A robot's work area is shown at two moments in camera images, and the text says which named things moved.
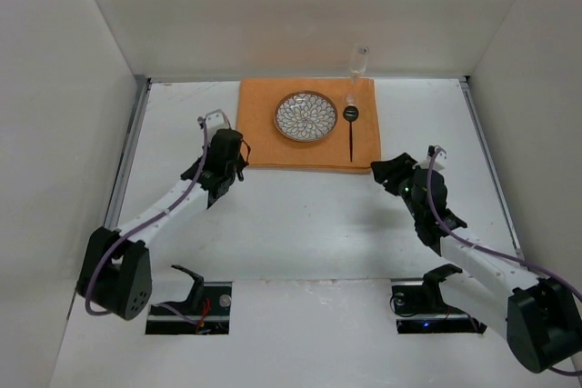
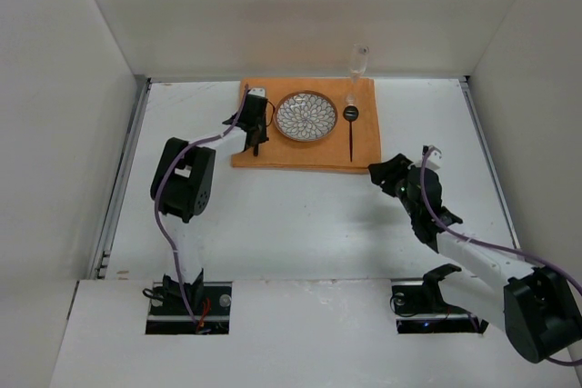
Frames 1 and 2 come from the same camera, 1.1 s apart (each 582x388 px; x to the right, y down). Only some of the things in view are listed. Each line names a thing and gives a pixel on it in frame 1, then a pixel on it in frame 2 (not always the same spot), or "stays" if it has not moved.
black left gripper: (217, 180) → (256, 132)
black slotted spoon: (350, 114) stays
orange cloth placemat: (270, 149) stays
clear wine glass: (358, 60) stays
